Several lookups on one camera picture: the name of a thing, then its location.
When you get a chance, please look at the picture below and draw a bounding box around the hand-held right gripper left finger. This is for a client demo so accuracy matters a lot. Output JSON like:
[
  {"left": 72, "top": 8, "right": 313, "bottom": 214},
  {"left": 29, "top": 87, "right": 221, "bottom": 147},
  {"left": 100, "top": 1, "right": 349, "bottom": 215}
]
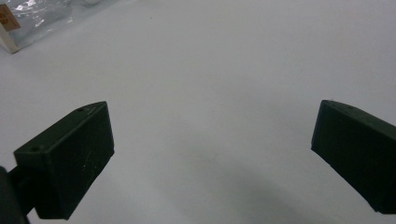
[{"left": 12, "top": 100, "right": 116, "bottom": 220}]

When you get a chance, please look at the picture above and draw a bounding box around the clear storage bag beige trim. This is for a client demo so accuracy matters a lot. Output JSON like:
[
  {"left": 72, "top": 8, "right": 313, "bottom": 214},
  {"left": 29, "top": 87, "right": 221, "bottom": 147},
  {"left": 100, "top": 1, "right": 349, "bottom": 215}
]
[{"left": 0, "top": 0, "right": 120, "bottom": 55}]

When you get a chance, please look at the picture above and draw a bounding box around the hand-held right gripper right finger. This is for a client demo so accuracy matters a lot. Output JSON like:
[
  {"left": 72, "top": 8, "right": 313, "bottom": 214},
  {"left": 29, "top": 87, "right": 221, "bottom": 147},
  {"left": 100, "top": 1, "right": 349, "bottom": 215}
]
[{"left": 310, "top": 99, "right": 396, "bottom": 216}]

